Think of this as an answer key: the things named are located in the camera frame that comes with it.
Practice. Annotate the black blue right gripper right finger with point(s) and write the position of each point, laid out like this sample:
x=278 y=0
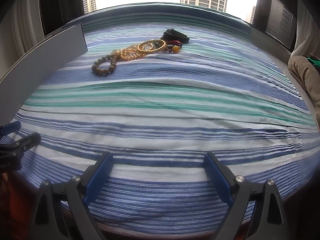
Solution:
x=268 y=219

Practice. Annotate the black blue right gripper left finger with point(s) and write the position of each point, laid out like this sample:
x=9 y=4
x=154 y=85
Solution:
x=61 y=210

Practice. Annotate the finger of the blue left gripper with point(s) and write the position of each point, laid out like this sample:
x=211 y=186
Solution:
x=10 y=128

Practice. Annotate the gold bangle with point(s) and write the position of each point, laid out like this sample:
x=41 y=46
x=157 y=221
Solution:
x=151 y=46

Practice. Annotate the red bead bracelet amber stone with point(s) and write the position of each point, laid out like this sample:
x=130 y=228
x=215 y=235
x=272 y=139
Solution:
x=173 y=46

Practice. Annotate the grey bed side board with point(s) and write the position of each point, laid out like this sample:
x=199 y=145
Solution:
x=34 y=67

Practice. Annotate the white curtain left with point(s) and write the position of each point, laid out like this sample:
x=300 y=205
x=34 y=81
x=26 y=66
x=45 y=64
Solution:
x=26 y=25

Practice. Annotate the white curtain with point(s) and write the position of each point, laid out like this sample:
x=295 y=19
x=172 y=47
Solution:
x=26 y=25
x=307 y=39

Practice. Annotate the blue green striped bed sheet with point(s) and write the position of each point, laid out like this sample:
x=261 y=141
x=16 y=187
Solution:
x=159 y=114

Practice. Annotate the beige folded blanket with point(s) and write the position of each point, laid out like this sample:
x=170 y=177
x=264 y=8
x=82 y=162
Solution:
x=307 y=76

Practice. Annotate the green cloth item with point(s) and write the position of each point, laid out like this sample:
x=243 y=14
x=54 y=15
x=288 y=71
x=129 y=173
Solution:
x=315 y=63

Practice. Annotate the white curtain right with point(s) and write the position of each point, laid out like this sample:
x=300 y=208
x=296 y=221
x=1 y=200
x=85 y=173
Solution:
x=307 y=39

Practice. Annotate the black wristband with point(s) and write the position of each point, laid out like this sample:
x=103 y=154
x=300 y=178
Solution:
x=173 y=35

